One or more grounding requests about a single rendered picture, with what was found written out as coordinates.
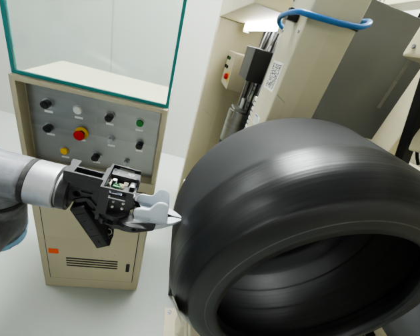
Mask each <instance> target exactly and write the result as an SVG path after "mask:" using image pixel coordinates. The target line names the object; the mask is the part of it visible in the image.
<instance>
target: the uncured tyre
mask: <svg viewBox="0 0 420 336"><path fill-rule="evenodd" d="M174 211H175V212H176V213H178V214H179V215H180V216H181V221H180V223H177V224H175V225H173V226H172V236H171V254H170V264H169V282H170V286H171V291H172V295H173V296H174V299H175V302H176V304H177V306H178V309H179V312H180V314H181V316H182V317H183V318H184V320H186V322H188V324H190V326H192V328H194V330H196V332H198V334H199V335H200V336H363V335H366V334H368V333H370V332H372V331H375V330H377V329H379V328H381V327H383V326H385V325H387V324H389V323H391V322H393V321H394V320H396V319H398V318H400V317H401V316H403V315H404V314H406V313H408V312H409V311H410V310H412V309H413V308H415V307H416V306H418V304H420V170H418V169H416V168H414V167H413V166H411V165H410V164H408V163H406V162H404V161H403V160H401V159H400V158H398V157H396V156H394V155H393V154H391V153H390V152H388V151H386V150H384V149H383V148H381V147H380V146H378V145H376V144H374V143H373V142H371V141H370V140H368V139H366V138H364V137H363V136H361V135H360V134H358V133H356V132H354V131H353V130H351V129H349V128H347V127H345V126H342V125H340V124H337V123H333V122H330V121H324V120H319V119H309V118H284V119H275V120H271V121H266V122H262V123H258V124H256V125H252V126H250V127H247V128H245V129H242V130H240V131H238V132H236V133H234V134H232V135H230V136H228V137H227V138H225V139H224V140H222V141H221V142H219V143H218V144H216V145H215V146H214V147H212V148H211V149H210V150H209V151H208V152H206V154H204V156H202V158H200V160H198V162H197V163H196V164H195V165H194V167H193V168H192V170H190V172H189V174H188V176H187V177H186V179H185V180H184V182H183V184H182V186H181V188H180V190H179V193H178V195H177V198H176V201H175V206H174Z"/></svg>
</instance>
